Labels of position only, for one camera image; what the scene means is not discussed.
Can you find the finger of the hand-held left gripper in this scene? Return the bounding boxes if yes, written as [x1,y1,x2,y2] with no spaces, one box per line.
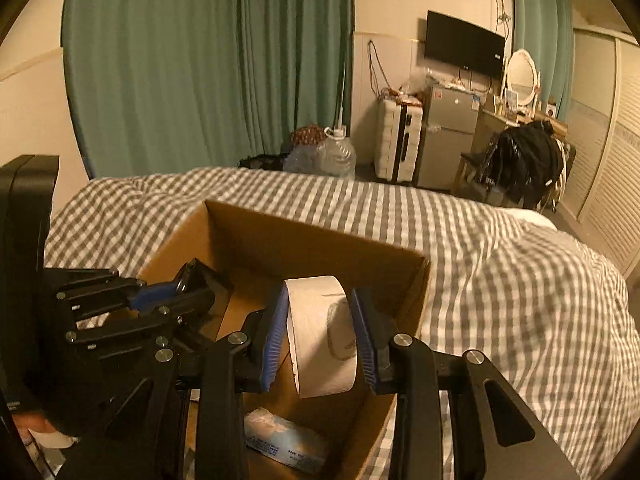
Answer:
[55,269,177,315]
[65,295,217,361]

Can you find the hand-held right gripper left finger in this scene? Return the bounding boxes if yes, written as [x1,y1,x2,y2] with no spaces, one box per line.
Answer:
[60,290,292,480]

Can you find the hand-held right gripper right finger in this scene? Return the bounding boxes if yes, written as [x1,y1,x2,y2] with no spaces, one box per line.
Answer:
[350,287,582,480]

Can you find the white toilet paper roll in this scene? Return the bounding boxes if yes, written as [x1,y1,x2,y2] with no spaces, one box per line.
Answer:
[283,275,359,399]

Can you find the small black box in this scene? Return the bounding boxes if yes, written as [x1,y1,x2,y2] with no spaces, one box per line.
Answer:
[172,258,234,313]

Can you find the brown cardboard box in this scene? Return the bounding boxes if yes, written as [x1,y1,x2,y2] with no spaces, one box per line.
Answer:
[134,199,432,480]

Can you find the blue tissue pack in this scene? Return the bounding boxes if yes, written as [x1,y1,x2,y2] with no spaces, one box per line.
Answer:
[243,407,329,476]

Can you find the grey checkered blanket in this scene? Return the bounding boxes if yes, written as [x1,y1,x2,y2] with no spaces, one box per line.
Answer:
[44,166,638,480]

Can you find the clear plastic bottle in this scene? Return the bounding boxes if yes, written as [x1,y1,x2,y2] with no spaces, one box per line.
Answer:
[282,143,321,173]

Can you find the large clear water jug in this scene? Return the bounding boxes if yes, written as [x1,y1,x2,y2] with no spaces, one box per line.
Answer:
[315,127,357,180]

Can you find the white suitcase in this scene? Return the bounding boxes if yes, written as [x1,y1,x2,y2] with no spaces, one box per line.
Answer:
[373,97,427,185]

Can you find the wooden stool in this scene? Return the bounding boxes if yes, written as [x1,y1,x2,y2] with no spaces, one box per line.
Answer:
[451,151,496,197]

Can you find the brown patterned bag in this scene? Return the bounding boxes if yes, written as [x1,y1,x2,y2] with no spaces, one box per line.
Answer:
[291,123,329,147]

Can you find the silver mini fridge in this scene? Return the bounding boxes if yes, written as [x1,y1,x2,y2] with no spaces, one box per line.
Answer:
[415,85,482,192]

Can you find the wide green curtain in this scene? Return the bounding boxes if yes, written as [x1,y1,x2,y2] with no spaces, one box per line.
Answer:
[61,0,356,181]

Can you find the black jacket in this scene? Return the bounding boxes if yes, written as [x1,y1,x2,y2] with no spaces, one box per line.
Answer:
[491,120,565,211]

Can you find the wooden dressing table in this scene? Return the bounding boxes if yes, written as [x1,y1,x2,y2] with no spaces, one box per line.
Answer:
[472,107,569,161]

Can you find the clear plastic bag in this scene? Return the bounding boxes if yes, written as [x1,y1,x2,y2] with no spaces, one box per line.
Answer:
[407,66,443,92]

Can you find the white louvered wardrobe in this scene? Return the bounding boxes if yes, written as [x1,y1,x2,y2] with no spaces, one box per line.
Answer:
[559,26,640,281]

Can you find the white oval vanity mirror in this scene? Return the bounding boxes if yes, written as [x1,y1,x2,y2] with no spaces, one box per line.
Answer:
[501,48,542,112]

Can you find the narrow green curtain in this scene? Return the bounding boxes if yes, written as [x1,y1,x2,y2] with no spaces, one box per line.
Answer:
[509,0,574,122]

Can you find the black wall cable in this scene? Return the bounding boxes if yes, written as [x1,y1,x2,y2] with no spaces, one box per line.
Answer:
[366,39,382,97]

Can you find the black wall television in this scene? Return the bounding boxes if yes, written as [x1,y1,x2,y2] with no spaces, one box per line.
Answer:
[424,9,506,80]

